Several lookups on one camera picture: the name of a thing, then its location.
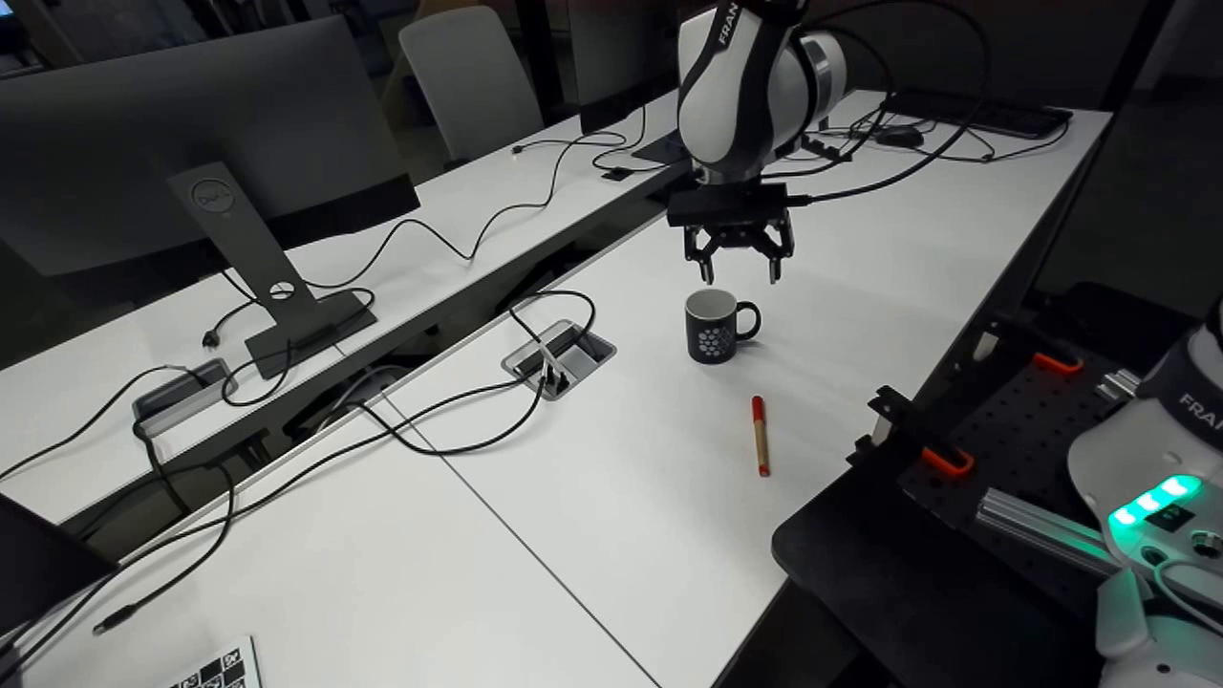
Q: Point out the grey office chair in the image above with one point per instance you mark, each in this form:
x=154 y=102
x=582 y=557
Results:
x=472 y=79

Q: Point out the black docking box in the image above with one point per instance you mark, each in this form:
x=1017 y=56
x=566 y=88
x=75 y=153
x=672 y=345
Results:
x=179 y=396

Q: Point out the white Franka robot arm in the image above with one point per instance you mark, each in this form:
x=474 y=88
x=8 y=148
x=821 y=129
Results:
x=738 y=88

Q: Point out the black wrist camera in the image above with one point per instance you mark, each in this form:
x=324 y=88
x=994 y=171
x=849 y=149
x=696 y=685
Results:
x=726 y=200

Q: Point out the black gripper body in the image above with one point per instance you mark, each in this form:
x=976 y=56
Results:
x=738 y=234

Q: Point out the black mug with white print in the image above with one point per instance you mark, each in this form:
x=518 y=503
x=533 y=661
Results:
x=712 y=330

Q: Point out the black computer monitor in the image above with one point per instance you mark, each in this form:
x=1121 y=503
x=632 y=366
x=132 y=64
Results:
x=613 y=51
x=41 y=558
x=126 y=139

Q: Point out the black keyboard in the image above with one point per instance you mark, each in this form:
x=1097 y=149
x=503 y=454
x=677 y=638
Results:
x=979 y=112

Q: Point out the red and tan marker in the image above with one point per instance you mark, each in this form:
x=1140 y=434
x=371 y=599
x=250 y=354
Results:
x=760 y=440

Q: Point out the patterned calibration board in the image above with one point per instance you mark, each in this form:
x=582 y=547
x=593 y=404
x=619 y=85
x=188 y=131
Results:
x=221 y=669

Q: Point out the aluminium rail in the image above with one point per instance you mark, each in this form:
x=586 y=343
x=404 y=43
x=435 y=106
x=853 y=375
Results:
x=1033 y=521

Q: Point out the silver table socket box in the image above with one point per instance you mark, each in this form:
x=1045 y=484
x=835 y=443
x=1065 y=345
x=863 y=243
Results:
x=566 y=357

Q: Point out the black clamp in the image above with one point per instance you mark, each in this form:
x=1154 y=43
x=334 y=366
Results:
x=886 y=423

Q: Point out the black computer mouse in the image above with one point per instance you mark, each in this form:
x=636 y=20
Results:
x=898 y=135

